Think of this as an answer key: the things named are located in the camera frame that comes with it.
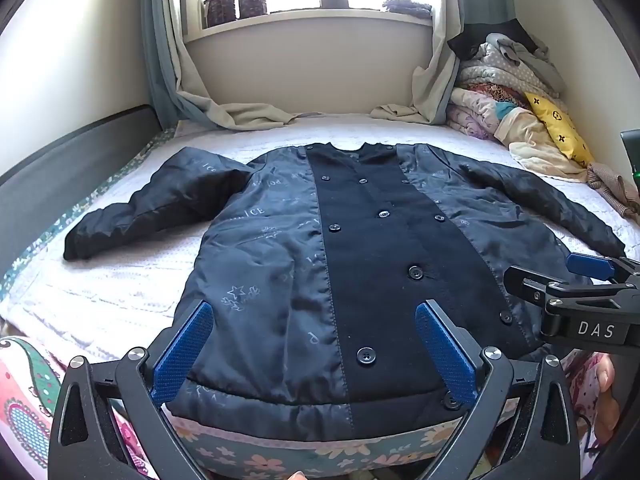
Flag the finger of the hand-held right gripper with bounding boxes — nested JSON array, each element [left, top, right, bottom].
[[566, 252, 640, 286], [503, 265, 640, 307]]

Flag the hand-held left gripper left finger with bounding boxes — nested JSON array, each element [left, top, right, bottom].
[[47, 300, 216, 480]]

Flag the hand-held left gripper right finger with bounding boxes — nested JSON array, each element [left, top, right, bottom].
[[415, 299, 583, 480]]

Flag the dark navy buttoned jacket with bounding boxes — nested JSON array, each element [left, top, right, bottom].
[[62, 142, 628, 443]]

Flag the person's right hand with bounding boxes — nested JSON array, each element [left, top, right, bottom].
[[590, 356, 622, 444]]

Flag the brown checked cloth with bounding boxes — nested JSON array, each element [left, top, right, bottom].
[[586, 161, 640, 223]]

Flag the white textured bed blanket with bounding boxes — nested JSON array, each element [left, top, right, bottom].
[[0, 112, 640, 361]]

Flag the cream blanket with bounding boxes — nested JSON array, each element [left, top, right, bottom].
[[494, 107, 593, 183]]

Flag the yellow patterned pillow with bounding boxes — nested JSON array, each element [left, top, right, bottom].
[[524, 92, 597, 167]]

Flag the pink patterned cloth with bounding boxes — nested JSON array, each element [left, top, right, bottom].
[[0, 335, 608, 480]]

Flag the lilac floral quilt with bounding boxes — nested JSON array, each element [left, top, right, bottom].
[[446, 100, 507, 140]]

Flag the red patterned quilt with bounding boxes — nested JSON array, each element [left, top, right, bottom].
[[451, 84, 532, 111]]

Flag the grey dotted quilt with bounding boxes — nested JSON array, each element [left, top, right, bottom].
[[457, 42, 568, 103]]

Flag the dark grey bed board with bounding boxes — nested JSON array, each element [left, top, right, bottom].
[[0, 105, 162, 277]]

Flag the grey garment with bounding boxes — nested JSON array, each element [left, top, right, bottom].
[[482, 32, 553, 71]]

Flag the black cloth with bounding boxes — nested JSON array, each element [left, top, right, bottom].
[[446, 17, 526, 61]]

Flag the blue-grey cloth on windowsill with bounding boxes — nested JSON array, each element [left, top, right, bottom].
[[382, 0, 434, 19]]

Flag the dark jar with pink lid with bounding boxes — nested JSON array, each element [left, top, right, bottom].
[[237, 0, 269, 20], [204, 0, 237, 29]]

